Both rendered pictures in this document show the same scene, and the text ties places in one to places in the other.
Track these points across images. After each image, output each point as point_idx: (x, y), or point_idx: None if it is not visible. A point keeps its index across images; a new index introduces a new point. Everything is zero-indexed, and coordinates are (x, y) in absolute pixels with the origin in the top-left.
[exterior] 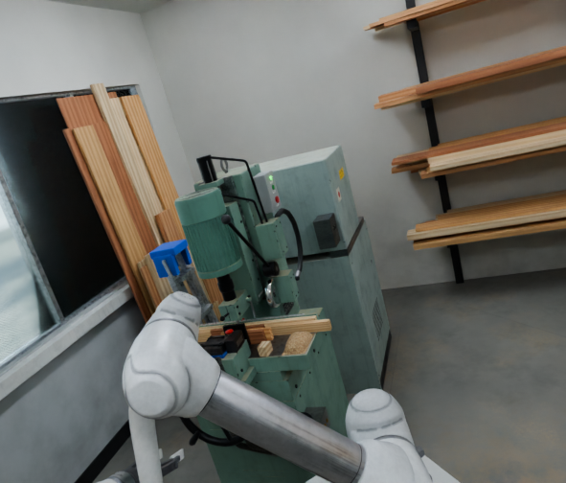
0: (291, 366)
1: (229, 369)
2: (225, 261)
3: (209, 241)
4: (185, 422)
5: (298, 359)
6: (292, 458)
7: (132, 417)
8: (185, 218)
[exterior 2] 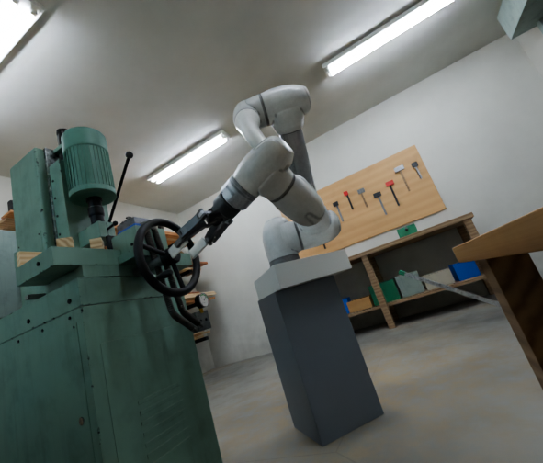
0: (181, 261)
1: (161, 237)
2: (114, 185)
3: (107, 164)
4: (146, 264)
5: (185, 256)
6: (312, 176)
7: (258, 129)
8: (92, 138)
